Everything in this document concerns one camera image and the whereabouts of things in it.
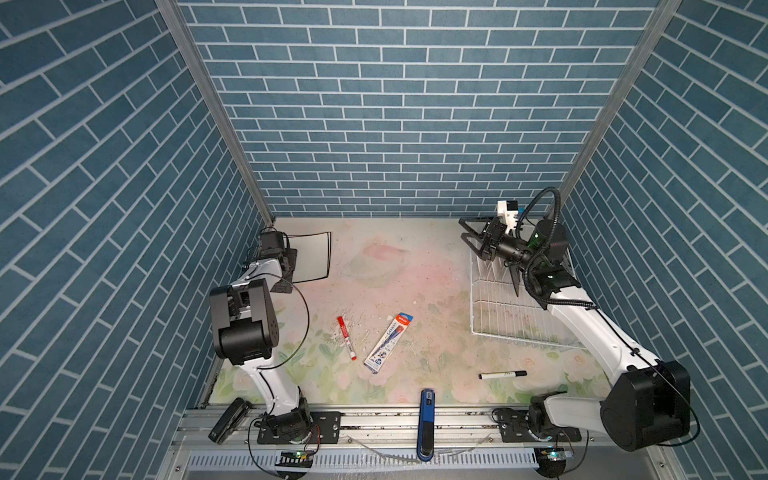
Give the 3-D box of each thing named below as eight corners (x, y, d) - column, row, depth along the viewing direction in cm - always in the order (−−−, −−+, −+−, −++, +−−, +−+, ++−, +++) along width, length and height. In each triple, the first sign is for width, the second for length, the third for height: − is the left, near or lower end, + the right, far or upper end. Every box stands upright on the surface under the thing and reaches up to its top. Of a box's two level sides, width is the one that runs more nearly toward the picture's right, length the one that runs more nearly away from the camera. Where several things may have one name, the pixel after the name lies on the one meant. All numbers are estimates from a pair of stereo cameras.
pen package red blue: (362, 365, 86) (361, 363, 84) (399, 311, 97) (399, 308, 96) (380, 378, 84) (380, 376, 82) (416, 321, 95) (416, 318, 93)
